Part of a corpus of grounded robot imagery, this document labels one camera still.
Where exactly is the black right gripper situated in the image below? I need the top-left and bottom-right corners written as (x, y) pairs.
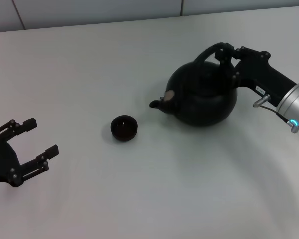
top-left (214, 42), bottom-right (297, 105)

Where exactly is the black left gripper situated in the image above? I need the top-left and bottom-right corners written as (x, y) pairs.
top-left (0, 118), bottom-right (60, 188)

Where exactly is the black round teapot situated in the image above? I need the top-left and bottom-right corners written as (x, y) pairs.
top-left (149, 42), bottom-right (238, 127)

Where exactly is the small dark teacup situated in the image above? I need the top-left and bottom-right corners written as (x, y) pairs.
top-left (110, 114), bottom-right (140, 143)

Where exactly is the black teapot lid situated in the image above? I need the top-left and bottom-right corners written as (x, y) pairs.
top-left (186, 62), bottom-right (227, 88)

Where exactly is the right gripper cable with connectors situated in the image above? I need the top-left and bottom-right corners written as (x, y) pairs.
top-left (252, 94), bottom-right (299, 134)

